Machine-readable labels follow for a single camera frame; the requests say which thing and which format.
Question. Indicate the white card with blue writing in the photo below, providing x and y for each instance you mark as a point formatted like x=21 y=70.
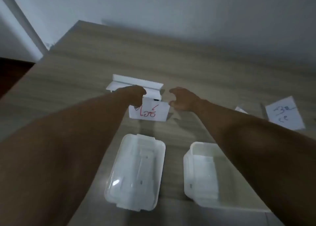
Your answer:
x=286 y=113

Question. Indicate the white plastic box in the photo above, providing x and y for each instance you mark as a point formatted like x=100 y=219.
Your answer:
x=153 y=85

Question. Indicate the white card with red writing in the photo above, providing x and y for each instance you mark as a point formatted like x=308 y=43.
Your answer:
x=153 y=112

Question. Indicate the clear open plastic container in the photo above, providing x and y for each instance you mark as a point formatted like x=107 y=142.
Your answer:
x=205 y=176

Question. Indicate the person's right fingers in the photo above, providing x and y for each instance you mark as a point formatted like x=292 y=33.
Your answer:
x=174 y=91

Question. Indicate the clear plastic container with lid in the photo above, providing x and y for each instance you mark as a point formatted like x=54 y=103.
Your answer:
x=137 y=171

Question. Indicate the person's left hand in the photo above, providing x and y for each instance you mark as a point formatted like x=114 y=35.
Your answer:
x=132 y=93

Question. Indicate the person's right forearm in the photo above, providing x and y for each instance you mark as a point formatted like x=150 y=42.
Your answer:
x=266 y=159

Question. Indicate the person's left fingers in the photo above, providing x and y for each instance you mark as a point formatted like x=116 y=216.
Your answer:
x=140 y=94

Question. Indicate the person's left forearm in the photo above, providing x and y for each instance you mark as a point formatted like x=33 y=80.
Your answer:
x=54 y=154

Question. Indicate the white door frame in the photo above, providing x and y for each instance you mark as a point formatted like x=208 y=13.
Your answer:
x=22 y=28

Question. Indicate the small white paper piece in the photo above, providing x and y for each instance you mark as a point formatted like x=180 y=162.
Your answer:
x=240 y=110

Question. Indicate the person's right hand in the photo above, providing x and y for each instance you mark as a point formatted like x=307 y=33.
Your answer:
x=186 y=98

